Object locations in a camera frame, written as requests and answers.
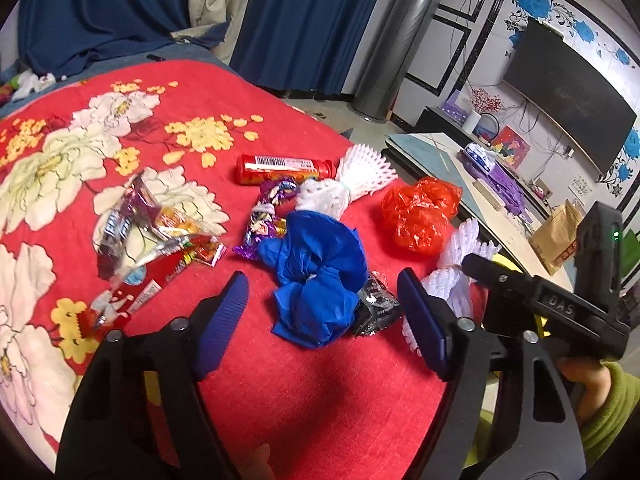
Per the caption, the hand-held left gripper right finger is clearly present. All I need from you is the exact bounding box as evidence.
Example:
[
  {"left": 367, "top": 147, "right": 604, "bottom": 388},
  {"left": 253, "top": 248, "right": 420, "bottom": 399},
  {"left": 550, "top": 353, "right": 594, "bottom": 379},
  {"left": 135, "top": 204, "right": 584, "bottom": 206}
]
[{"left": 397, "top": 267, "right": 588, "bottom": 480}]

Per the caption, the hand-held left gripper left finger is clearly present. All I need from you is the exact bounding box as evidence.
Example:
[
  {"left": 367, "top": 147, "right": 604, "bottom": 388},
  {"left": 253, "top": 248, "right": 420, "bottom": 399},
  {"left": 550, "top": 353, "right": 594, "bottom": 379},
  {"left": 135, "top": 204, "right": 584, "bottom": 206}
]
[{"left": 55, "top": 270, "right": 251, "bottom": 480}]

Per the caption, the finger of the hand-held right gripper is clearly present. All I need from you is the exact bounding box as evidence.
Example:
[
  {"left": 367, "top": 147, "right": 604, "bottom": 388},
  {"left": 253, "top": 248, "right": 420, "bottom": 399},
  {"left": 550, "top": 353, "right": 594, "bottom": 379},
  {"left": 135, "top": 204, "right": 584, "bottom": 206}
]
[{"left": 461, "top": 253, "right": 546, "bottom": 334}]

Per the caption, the white foam fruit net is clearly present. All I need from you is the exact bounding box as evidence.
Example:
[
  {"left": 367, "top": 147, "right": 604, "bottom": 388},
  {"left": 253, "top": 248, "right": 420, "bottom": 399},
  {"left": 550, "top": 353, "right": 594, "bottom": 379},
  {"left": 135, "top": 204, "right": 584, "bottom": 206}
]
[
  {"left": 401, "top": 217, "right": 502, "bottom": 357},
  {"left": 294, "top": 143, "right": 399, "bottom": 222}
]

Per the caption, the purple snack wrapper orange label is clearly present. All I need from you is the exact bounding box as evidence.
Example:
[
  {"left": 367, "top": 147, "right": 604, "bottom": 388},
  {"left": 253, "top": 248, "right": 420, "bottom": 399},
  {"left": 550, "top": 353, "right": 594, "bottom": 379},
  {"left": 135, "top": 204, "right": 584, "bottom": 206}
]
[{"left": 231, "top": 201, "right": 289, "bottom": 262}]

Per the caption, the blue plastic bag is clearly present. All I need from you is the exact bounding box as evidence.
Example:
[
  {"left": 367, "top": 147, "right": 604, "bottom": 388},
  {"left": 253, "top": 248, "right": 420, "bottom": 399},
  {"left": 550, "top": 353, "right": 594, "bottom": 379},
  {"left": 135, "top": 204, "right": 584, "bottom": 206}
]
[{"left": 259, "top": 210, "right": 370, "bottom": 350}]

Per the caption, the person's right forearm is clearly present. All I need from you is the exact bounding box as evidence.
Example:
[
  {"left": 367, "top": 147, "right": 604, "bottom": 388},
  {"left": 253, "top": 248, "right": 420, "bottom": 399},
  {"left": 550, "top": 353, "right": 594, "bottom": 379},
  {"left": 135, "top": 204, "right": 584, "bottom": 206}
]
[{"left": 575, "top": 360, "right": 640, "bottom": 468}]

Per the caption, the person's right hand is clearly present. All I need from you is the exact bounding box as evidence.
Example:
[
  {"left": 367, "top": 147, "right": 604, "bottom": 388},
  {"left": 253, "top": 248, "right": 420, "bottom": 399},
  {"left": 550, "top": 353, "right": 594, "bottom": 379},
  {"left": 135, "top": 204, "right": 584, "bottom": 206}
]
[{"left": 556, "top": 357, "right": 609, "bottom": 428}]

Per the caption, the black foil wrapper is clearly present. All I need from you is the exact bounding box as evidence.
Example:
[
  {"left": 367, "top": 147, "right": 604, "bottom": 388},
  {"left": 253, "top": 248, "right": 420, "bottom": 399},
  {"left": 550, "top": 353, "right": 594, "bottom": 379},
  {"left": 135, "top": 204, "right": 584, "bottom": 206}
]
[{"left": 349, "top": 270, "right": 402, "bottom": 339}]

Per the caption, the brown paper bag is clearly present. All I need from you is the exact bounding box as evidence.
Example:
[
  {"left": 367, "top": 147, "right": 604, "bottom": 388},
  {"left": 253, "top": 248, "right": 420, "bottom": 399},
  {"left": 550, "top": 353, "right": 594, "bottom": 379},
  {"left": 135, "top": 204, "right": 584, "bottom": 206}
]
[{"left": 528, "top": 200, "right": 587, "bottom": 277}]

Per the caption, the white low table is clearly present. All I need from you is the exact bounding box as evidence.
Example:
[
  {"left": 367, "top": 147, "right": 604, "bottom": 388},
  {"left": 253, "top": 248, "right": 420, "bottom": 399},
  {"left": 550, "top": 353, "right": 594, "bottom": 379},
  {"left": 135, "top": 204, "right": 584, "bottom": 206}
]
[{"left": 381, "top": 132, "right": 575, "bottom": 292}]

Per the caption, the small red sachet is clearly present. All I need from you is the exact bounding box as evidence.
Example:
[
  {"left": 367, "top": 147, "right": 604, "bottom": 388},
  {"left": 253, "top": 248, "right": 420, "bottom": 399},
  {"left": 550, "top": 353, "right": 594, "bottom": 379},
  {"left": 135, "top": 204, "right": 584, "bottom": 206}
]
[{"left": 181, "top": 236, "right": 227, "bottom": 267}]

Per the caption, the long red white packet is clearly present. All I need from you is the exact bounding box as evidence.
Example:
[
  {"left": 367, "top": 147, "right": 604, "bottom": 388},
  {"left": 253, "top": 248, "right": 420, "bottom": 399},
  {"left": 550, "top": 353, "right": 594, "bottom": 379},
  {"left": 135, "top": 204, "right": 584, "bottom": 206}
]
[{"left": 89, "top": 255, "right": 192, "bottom": 332}]

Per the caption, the red floral blanket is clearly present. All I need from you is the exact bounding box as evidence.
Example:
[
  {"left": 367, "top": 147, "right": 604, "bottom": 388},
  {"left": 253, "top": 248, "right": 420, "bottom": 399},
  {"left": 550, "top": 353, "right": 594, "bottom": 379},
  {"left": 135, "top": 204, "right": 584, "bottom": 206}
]
[{"left": 0, "top": 59, "right": 490, "bottom": 473}]

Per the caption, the clear silver wrapper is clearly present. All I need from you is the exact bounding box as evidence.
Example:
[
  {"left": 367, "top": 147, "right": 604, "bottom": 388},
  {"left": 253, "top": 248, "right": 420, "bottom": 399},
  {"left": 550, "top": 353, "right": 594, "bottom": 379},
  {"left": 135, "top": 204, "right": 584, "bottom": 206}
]
[{"left": 116, "top": 236, "right": 187, "bottom": 275}]

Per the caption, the red plastic bag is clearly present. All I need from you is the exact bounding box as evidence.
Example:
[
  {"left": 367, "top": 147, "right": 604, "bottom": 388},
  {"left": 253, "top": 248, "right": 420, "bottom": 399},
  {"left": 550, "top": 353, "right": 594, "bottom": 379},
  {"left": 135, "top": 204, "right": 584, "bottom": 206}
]
[{"left": 380, "top": 177, "right": 464, "bottom": 256}]

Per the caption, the orange snack packet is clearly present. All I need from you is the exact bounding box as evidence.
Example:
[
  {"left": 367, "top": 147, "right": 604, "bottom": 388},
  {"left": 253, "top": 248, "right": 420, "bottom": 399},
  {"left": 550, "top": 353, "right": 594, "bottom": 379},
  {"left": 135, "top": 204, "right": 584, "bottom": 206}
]
[{"left": 151, "top": 205, "right": 212, "bottom": 241}]

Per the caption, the blue white packet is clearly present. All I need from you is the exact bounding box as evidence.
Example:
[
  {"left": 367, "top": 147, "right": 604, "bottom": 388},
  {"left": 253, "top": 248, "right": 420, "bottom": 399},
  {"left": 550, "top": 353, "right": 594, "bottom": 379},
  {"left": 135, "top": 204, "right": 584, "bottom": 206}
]
[{"left": 463, "top": 142, "right": 497, "bottom": 167}]

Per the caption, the red picture card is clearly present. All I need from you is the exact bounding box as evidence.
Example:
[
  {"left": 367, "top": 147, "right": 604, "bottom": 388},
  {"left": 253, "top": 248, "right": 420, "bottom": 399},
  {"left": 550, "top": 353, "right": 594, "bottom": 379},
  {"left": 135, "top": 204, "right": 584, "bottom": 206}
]
[{"left": 491, "top": 125, "right": 531, "bottom": 167}]

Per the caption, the purple white candy wrapper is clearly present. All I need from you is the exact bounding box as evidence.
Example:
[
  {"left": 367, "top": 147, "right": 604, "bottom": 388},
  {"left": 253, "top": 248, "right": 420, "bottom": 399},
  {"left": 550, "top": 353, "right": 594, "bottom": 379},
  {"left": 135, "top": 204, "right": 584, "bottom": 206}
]
[{"left": 257, "top": 179, "right": 302, "bottom": 210}]

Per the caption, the purple chocolate bar wrapper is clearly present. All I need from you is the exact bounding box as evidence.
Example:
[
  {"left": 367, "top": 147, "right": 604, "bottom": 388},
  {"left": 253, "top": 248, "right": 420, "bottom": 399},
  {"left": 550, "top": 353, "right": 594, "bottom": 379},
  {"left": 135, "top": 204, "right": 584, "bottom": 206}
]
[{"left": 96, "top": 172, "right": 162, "bottom": 279}]

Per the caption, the red candy tube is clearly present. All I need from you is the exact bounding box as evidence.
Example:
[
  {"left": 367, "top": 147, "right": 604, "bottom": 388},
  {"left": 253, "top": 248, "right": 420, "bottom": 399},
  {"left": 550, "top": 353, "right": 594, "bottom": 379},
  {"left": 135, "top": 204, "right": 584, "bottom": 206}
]
[{"left": 235, "top": 153, "right": 334, "bottom": 187}]

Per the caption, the black television cabinet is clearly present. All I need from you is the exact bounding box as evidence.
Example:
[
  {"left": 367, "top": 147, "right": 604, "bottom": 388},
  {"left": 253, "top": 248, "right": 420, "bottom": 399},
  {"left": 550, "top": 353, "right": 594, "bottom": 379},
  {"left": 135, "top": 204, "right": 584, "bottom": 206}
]
[{"left": 414, "top": 105, "right": 473, "bottom": 135}]

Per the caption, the black television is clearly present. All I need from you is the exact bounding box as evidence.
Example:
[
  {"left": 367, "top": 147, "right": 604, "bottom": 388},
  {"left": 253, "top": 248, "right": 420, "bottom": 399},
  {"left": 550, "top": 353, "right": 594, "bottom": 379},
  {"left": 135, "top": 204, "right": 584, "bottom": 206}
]
[{"left": 502, "top": 17, "right": 639, "bottom": 177}]

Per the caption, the red branch decoration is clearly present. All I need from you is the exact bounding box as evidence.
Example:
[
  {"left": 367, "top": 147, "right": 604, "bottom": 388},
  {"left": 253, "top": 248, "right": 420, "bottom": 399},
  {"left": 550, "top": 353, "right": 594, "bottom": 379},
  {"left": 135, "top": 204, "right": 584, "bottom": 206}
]
[{"left": 469, "top": 87, "right": 503, "bottom": 113}]

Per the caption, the purple box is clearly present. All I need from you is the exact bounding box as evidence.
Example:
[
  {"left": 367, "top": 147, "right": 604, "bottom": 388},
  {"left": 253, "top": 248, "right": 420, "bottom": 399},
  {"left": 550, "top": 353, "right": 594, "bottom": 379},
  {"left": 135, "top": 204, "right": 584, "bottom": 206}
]
[{"left": 442, "top": 91, "right": 473, "bottom": 118}]

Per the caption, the silver tower air conditioner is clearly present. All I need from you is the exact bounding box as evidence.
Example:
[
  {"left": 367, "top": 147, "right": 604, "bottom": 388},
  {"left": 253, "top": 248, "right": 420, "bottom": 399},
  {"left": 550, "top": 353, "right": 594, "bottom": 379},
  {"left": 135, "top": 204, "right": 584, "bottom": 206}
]
[{"left": 347, "top": 0, "right": 449, "bottom": 124}]

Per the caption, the white crumpled cloth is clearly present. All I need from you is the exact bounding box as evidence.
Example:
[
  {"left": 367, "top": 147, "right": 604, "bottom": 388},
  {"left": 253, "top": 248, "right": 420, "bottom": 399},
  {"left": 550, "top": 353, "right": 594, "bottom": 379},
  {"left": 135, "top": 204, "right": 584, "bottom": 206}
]
[{"left": 9, "top": 71, "right": 57, "bottom": 102}]

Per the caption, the dark blue curtain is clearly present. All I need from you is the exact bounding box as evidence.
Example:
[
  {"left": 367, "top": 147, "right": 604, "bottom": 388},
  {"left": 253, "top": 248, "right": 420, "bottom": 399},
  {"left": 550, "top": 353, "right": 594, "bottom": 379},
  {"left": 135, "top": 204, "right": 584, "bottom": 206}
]
[{"left": 17, "top": 0, "right": 232, "bottom": 80}]

